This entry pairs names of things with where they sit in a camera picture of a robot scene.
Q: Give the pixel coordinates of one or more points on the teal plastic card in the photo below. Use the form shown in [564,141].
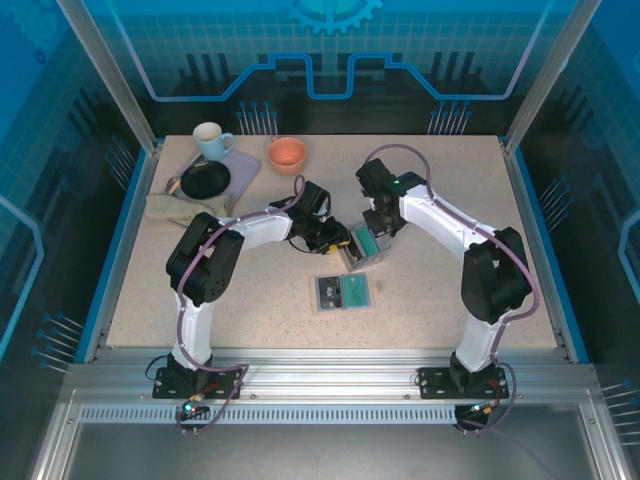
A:
[356,291]
[369,242]

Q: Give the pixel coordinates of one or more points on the clear plastic card box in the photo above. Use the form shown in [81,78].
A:
[372,260]

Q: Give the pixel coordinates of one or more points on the black VIP card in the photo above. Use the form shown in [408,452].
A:
[329,292]

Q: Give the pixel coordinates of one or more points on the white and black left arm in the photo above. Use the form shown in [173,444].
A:
[260,230]

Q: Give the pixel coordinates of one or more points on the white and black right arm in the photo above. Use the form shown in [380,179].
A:
[440,220]

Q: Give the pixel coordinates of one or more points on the black plastic card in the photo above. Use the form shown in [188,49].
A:
[356,247]

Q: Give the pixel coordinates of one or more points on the orange bowl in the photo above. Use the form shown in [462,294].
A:
[286,156]

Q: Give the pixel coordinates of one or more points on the purple plastic tray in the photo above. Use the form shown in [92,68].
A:
[242,167]

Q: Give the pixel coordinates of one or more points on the black plate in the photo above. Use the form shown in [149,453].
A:
[205,180]

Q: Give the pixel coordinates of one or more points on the pale blue mug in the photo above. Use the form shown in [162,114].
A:
[207,145]

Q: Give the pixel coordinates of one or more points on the beige cloth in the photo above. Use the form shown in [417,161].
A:
[170,210]

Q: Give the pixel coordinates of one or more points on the aluminium mounting rail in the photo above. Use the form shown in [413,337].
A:
[325,372]

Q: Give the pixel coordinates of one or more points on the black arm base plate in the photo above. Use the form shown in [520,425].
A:
[170,382]
[435,382]

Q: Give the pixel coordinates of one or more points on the aluminium side rail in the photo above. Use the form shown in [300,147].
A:
[542,250]
[125,240]

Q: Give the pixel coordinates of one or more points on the aluminium frame post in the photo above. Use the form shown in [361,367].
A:
[547,75]
[110,75]

